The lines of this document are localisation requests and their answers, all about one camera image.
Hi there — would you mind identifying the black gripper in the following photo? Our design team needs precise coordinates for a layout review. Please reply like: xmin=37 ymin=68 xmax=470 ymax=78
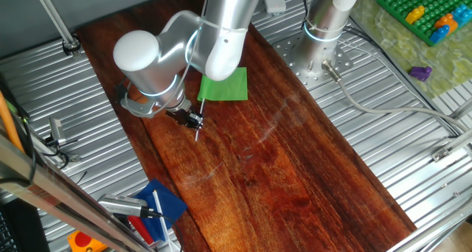
xmin=164 ymin=107 xmax=205 ymax=131

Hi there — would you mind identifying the green flag with white pole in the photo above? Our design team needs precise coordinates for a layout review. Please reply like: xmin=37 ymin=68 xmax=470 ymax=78
xmin=194 ymin=66 xmax=249 ymax=142

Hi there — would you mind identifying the red flag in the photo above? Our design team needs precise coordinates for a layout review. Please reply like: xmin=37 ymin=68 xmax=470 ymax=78
xmin=127 ymin=214 xmax=156 ymax=246

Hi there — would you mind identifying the blue box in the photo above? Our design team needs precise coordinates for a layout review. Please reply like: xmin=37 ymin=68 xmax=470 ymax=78
xmin=133 ymin=178 xmax=189 ymax=252

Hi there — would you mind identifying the dark red wooden board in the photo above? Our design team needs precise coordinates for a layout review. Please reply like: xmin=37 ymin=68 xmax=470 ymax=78
xmin=75 ymin=0 xmax=418 ymax=252

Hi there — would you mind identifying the orange emergency stop box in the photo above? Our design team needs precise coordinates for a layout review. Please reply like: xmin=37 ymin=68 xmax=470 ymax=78
xmin=66 ymin=229 xmax=108 ymax=252

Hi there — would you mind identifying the metal pole with foot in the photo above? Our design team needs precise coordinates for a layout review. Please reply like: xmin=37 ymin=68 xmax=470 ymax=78
xmin=30 ymin=0 xmax=81 ymax=57

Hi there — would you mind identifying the orange tube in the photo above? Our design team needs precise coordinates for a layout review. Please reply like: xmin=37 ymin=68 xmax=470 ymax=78
xmin=0 ymin=89 xmax=25 ymax=154

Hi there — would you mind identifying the black device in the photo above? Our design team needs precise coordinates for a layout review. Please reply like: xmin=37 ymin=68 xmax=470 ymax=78
xmin=0 ymin=197 xmax=51 ymax=252

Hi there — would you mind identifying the purple toy brick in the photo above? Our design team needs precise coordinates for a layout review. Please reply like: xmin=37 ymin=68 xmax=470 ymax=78
xmin=409 ymin=65 xmax=434 ymax=83

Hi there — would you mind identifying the yellow toy brick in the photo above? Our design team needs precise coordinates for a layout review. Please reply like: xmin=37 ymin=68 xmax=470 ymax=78
xmin=404 ymin=5 xmax=426 ymax=25

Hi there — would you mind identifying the yellow green patterned mat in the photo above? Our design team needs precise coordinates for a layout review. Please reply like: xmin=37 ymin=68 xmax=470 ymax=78
xmin=349 ymin=0 xmax=472 ymax=99

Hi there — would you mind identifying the dark blue toy brick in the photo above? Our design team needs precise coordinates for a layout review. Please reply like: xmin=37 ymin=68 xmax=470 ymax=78
xmin=428 ymin=24 xmax=451 ymax=44

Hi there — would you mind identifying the orange toy brick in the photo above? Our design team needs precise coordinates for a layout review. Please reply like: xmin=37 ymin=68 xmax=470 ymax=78
xmin=434 ymin=13 xmax=459 ymax=34

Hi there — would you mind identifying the light blue toy brick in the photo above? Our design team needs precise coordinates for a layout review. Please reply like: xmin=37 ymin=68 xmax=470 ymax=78
xmin=451 ymin=3 xmax=472 ymax=27

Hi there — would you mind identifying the gray wrist camera bracket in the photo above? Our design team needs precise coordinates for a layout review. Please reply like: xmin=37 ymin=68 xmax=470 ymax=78
xmin=119 ymin=96 xmax=156 ymax=119

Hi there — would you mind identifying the black camera cable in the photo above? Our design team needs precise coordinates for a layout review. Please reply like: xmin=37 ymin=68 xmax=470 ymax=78
xmin=141 ymin=206 xmax=185 ymax=252

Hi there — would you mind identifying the silver ribbed camera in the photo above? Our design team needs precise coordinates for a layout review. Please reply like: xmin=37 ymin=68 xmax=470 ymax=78
xmin=97 ymin=193 xmax=149 ymax=219

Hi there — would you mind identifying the small gray camera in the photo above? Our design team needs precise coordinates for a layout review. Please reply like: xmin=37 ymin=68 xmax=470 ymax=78
xmin=43 ymin=116 xmax=80 ymax=163

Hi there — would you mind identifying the metal frame beam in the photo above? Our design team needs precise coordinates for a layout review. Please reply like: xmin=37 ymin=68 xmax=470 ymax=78
xmin=0 ymin=129 xmax=150 ymax=252

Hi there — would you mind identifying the gray base cable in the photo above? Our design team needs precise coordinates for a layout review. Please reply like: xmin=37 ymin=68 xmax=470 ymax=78
xmin=321 ymin=59 xmax=472 ymax=133

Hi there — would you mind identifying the aluminium profile rail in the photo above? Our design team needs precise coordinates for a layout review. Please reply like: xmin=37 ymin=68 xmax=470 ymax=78
xmin=430 ymin=97 xmax=472 ymax=163

